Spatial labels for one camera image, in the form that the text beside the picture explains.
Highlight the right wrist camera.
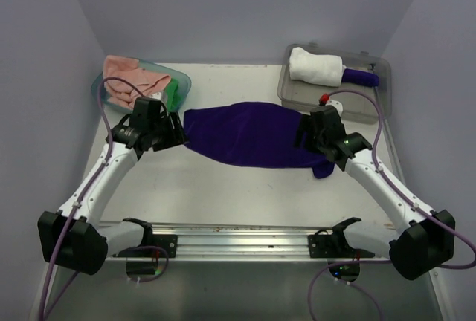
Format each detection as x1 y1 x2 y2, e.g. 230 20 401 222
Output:
310 106 344 132

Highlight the purple cable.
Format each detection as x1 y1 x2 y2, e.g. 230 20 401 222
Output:
310 89 476 321
36 77 146 317

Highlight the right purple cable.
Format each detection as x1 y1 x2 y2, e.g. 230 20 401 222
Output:
310 89 476 321

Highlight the rolled purple towel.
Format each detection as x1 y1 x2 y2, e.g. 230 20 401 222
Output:
341 68 380 88

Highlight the pink towel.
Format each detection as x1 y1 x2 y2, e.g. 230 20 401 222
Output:
103 55 172 109

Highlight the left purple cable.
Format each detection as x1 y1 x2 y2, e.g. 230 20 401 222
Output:
36 77 146 317

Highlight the teal plastic bin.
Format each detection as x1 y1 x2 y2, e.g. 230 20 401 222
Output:
91 59 191 114

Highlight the dark purple towel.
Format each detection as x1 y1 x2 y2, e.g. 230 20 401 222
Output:
184 102 335 179

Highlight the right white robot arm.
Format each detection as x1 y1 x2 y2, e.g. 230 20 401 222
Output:
295 111 455 280

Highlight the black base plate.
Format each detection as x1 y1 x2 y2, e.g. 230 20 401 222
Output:
115 234 178 259
307 230 375 259

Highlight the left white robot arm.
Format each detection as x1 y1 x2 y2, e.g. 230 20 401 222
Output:
37 112 187 275

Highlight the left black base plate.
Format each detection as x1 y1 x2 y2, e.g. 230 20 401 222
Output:
115 234 178 259

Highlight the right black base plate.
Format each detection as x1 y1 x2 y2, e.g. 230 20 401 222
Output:
307 230 375 259

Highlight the rolled white towel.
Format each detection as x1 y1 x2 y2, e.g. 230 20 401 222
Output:
289 47 346 88

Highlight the aluminium mounting rail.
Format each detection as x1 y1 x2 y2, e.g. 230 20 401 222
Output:
110 220 401 262

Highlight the green towel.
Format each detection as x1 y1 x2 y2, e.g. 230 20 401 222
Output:
164 79 182 111

